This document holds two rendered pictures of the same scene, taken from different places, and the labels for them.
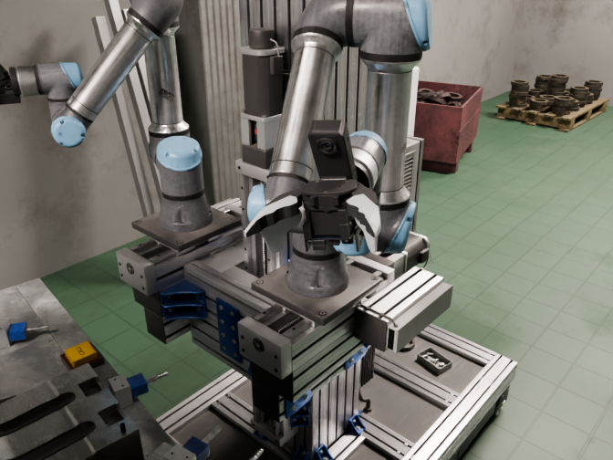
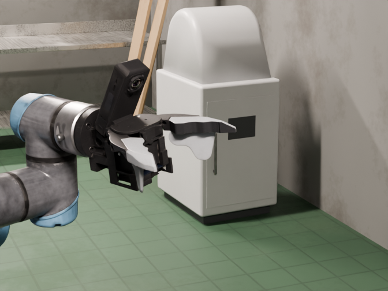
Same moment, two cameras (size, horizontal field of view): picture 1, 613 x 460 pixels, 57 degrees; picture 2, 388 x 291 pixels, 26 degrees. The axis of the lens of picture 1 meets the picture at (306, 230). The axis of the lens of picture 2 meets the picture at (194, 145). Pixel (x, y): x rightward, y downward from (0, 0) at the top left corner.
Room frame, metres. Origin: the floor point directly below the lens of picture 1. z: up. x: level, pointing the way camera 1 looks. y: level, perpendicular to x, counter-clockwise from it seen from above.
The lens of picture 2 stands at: (0.11, 0.90, 1.73)
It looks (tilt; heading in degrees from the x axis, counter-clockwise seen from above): 15 degrees down; 296
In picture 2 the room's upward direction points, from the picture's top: straight up
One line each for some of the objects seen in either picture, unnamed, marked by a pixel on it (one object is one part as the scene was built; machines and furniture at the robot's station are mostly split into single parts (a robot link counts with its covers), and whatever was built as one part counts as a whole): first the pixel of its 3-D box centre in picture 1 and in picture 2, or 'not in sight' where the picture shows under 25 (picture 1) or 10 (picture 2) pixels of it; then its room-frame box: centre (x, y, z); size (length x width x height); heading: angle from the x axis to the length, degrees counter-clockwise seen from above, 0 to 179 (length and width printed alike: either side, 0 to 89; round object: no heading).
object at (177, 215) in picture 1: (184, 204); not in sight; (1.45, 0.35, 1.09); 0.15 x 0.15 x 0.10
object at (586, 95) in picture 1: (555, 95); not in sight; (6.55, -2.91, 0.23); 1.27 x 0.88 x 0.46; 139
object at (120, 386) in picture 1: (140, 383); not in sight; (1.01, 0.39, 0.83); 0.13 x 0.05 x 0.05; 124
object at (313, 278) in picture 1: (317, 261); not in sight; (1.13, -0.03, 1.09); 0.15 x 0.15 x 0.10
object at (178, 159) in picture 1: (180, 164); not in sight; (1.46, 0.35, 1.20); 0.13 x 0.12 x 0.14; 23
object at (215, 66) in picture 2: not in sight; (216, 109); (2.17, -3.58, 0.61); 0.68 x 0.56 x 1.22; 139
